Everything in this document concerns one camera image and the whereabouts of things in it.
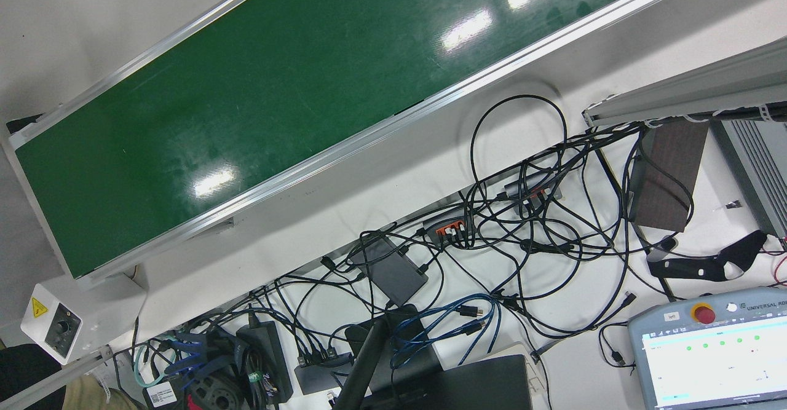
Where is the black looped cable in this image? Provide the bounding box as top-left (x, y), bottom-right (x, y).
top-left (470, 94), bottom-right (568, 215)

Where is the grey robot teach pendant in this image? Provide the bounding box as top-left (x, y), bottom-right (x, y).
top-left (627, 285), bottom-right (787, 410)

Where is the aluminium profile rail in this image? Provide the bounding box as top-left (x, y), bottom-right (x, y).
top-left (582, 38), bottom-right (787, 129)

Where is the grey usb hub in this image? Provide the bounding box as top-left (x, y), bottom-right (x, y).
top-left (504, 173), bottom-right (564, 207)

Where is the black pole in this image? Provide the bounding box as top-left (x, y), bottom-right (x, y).
top-left (331, 317), bottom-right (392, 410)

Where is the white conveyor control box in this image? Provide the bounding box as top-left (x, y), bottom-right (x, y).
top-left (20, 274), bottom-right (149, 365)

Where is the black curved strap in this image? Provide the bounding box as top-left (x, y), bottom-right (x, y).
top-left (647, 230), bottom-right (769, 283)

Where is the red wire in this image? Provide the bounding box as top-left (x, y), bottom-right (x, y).
top-left (761, 237), bottom-right (787, 289)

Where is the black monitor stand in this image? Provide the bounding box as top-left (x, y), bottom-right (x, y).
top-left (362, 354), bottom-right (536, 410)

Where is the short black usb cable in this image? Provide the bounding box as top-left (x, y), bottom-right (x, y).
top-left (599, 322), bottom-right (638, 369)

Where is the aluminium rail with cable ties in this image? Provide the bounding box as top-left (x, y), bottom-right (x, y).
top-left (0, 345), bottom-right (116, 410)

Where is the teal cable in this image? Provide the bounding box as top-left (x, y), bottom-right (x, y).
top-left (133, 343), bottom-right (168, 390)

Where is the flat black adapter box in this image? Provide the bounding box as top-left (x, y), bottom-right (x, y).
top-left (353, 235), bottom-right (430, 307)

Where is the blue coiled cable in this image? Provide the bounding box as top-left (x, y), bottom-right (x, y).
top-left (390, 293), bottom-right (503, 363)

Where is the black power brick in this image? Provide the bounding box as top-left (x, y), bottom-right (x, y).
top-left (236, 320), bottom-right (295, 403)

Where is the white labelled tag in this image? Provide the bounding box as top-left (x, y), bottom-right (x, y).
top-left (142, 380), bottom-right (180, 408)

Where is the green conveyor belt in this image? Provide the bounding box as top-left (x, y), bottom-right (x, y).
top-left (0, 0), bottom-right (727, 289)

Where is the small black usb hub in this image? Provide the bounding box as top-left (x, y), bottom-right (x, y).
top-left (293, 351), bottom-right (355, 396)

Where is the dark flat case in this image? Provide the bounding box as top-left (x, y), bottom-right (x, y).
top-left (344, 304), bottom-right (445, 393)

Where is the grey finned metal box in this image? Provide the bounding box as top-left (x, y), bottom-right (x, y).
top-left (710, 118), bottom-right (787, 239)

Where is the khaki fabric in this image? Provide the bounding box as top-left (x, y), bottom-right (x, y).
top-left (60, 374), bottom-right (140, 410)

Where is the beige device under laptop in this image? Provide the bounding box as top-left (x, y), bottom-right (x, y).
top-left (484, 342), bottom-right (549, 410)

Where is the brown wooden block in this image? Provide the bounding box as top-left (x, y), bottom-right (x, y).
top-left (632, 119), bottom-right (710, 233)

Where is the black hub with orange ports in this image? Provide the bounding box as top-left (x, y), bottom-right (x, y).
top-left (421, 208), bottom-right (475, 246)

